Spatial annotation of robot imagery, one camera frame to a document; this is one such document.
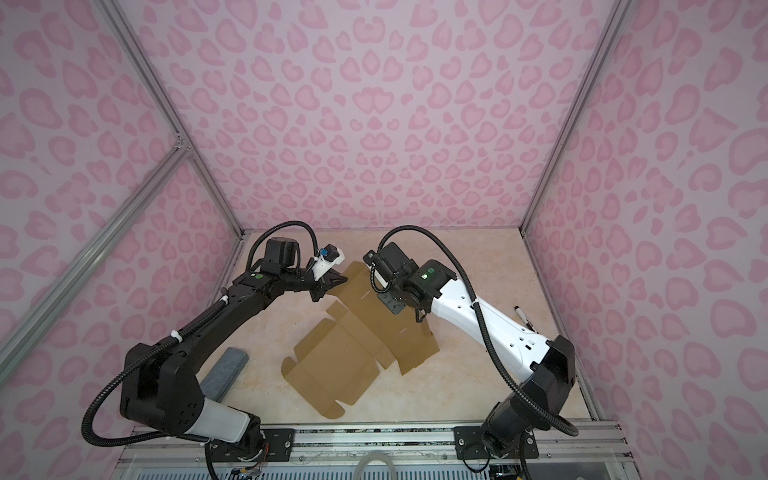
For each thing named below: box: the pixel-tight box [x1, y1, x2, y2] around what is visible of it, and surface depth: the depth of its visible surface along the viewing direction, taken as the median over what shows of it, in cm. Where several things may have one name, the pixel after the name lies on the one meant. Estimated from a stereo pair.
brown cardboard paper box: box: [282, 261, 440, 420], surface depth 85 cm
